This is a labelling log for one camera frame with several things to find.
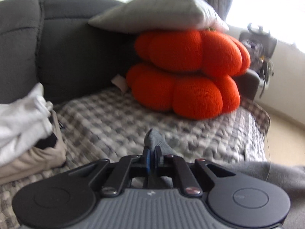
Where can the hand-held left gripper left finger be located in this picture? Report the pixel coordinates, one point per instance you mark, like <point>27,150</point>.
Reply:
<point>148,159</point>

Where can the grey clothes on chair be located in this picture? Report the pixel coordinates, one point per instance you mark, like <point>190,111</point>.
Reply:
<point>256,54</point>

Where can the light grey pillow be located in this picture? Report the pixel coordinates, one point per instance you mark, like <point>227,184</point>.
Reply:
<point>154,14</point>

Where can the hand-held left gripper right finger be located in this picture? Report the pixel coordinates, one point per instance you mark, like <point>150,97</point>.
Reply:
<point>157,162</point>

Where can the white garment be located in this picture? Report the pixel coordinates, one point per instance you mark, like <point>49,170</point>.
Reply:
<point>21,124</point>

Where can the grey white office chair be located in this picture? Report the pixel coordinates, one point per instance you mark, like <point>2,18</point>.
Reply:
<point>269,45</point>

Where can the grey pants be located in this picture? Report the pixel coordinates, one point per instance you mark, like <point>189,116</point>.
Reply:
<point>154,139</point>

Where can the grey checked quilted blanket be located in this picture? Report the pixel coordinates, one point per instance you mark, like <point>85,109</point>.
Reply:
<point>107,124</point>

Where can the grey curtain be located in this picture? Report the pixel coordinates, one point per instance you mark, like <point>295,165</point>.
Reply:
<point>221,0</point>

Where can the black garment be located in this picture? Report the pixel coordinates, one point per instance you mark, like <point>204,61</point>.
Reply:
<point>46,142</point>

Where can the beige garment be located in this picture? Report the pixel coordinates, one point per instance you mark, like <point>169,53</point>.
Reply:
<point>35,162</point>

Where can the orange lobed cushion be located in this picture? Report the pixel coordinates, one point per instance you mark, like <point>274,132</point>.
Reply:
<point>190,50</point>
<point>178,93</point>

